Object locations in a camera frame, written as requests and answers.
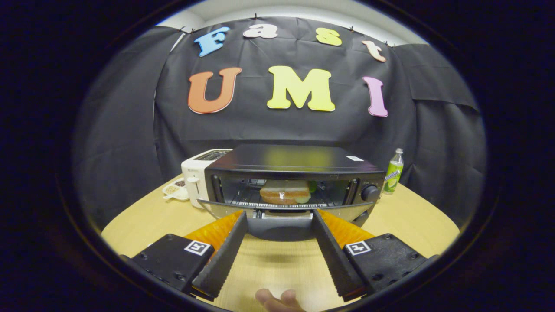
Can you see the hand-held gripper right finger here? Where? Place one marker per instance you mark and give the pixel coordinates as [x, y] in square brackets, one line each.
[336, 260]

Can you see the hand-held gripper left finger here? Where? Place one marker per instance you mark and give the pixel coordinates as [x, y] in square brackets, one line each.
[225, 260]

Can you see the toasted sandwich with lettuce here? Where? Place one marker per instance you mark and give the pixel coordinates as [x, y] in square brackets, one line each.
[282, 195]

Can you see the black toaster oven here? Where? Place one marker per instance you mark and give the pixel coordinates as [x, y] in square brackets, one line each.
[286, 160]

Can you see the white pop-up toaster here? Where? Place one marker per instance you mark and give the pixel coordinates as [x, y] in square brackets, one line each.
[193, 173]

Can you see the small white seed dish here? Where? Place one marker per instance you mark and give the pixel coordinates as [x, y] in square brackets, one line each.
[171, 190]

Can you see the green label drink bottle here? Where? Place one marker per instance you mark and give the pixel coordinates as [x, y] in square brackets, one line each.
[393, 173]

